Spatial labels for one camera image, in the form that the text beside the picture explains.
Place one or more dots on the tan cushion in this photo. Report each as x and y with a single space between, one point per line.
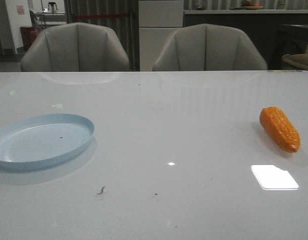
295 61

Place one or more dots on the fruit bowl on counter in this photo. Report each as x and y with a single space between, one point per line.
249 5

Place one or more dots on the beige upholstered chair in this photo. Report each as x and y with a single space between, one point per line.
76 47
209 47

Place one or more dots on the white cabinet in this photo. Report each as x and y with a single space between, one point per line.
157 19

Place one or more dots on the orange toy corn cob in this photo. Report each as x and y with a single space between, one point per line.
280 129

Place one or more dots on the left beige upholstered chair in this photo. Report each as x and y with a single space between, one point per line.
76 47

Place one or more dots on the right beige upholstered chair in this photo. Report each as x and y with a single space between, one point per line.
209 47

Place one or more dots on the light blue round plate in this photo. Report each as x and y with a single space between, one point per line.
44 141

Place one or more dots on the red box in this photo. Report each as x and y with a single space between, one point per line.
29 35

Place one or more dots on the dark counter with white top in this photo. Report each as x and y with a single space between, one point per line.
273 32

